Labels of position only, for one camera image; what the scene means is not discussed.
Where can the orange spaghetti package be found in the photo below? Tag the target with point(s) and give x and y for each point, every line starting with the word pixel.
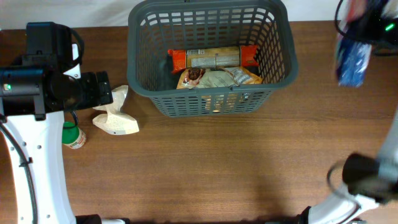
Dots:
pixel 243 55

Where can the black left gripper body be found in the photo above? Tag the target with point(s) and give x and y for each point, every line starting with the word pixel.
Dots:
pixel 87 95

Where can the grey plastic slotted basket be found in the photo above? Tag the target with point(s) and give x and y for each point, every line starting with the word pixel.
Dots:
pixel 158 26

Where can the green lid cheese shaker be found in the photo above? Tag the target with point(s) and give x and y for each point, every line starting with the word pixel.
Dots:
pixel 73 136

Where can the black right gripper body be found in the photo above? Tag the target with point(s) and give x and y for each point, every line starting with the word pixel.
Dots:
pixel 374 30

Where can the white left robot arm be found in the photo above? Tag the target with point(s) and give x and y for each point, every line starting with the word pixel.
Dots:
pixel 36 92

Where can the blue tissue multipack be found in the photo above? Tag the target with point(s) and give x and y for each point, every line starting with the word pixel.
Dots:
pixel 351 55

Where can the cream bag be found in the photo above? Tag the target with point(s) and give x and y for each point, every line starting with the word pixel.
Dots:
pixel 114 121

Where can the tan crinkled snack bag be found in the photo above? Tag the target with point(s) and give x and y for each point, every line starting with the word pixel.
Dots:
pixel 217 77

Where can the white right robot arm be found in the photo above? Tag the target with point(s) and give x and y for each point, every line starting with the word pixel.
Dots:
pixel 360 183

